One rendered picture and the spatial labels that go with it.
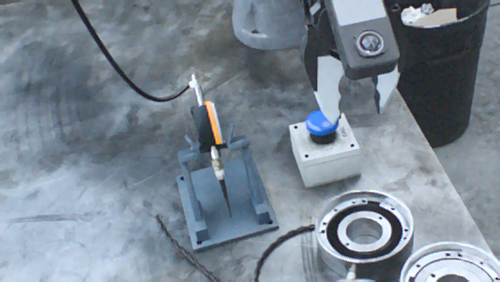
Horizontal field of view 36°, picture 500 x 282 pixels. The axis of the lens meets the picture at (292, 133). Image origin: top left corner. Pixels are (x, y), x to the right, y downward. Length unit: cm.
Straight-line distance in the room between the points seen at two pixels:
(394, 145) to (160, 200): 30
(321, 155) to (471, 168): 124
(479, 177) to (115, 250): 134
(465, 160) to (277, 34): 109
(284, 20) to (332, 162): 31
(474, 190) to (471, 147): 17
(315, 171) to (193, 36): 41
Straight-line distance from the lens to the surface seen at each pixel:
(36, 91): 119
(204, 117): 83
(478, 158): 213
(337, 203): 85
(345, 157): 90
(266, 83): 109
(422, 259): 80
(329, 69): 71
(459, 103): 208
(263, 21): 114
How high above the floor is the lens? 144
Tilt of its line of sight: 40 degrees down
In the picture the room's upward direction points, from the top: 8 degrees counter-clockwise
